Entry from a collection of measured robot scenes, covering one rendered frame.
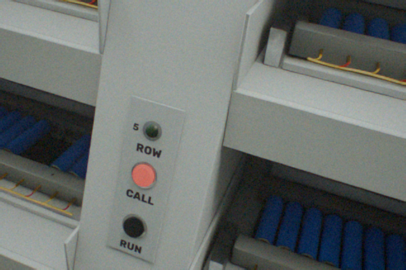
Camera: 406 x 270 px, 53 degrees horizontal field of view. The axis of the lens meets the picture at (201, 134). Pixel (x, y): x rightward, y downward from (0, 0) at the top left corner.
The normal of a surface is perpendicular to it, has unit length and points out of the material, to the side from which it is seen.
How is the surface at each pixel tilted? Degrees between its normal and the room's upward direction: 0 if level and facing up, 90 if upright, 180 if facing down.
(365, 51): 108
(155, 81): 90
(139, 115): 90
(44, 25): 18
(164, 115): 90
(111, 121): 90
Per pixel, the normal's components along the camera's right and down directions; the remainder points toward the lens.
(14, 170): -0.34, 0.51
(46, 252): 0.11, -0.81
